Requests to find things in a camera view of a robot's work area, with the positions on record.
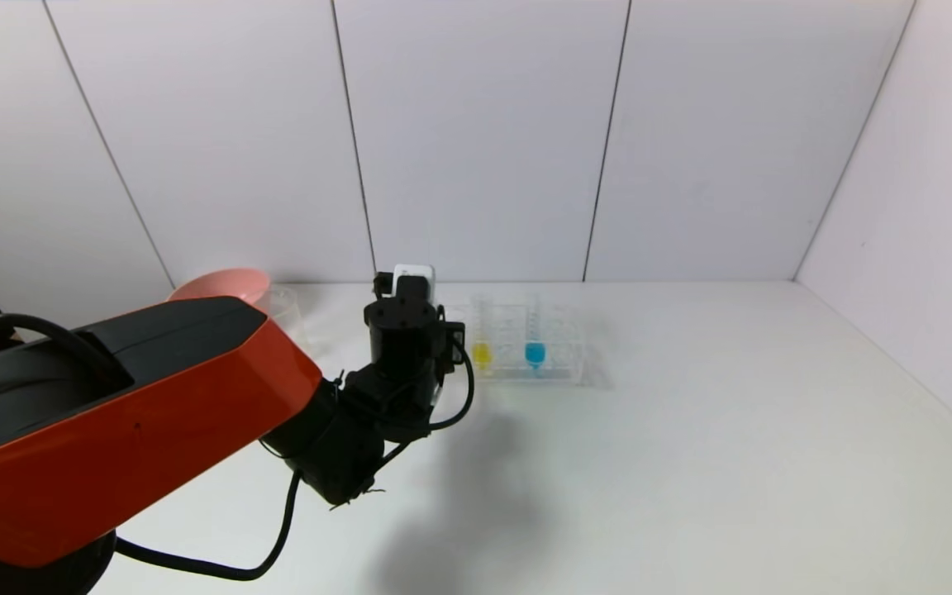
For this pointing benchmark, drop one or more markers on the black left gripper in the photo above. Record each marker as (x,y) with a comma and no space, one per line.
(454,347)

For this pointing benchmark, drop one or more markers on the clear plastic test tube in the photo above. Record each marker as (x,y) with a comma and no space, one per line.
(482,354)

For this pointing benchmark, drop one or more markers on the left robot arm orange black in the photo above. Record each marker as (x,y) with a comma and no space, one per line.
(129,413)

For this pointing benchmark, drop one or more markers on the test tube with blue liquid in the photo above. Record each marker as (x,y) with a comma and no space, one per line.
(535,354)

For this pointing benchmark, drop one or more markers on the clear acrylic test tube rack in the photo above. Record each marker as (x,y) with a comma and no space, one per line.
(563,364)

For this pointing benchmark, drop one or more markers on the clear glass beaker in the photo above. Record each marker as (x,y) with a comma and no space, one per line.
(292,318)

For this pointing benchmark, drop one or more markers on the pink plastic bowl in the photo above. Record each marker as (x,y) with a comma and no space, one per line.
(224,283)

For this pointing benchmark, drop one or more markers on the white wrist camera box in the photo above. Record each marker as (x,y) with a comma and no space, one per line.
(418,273)

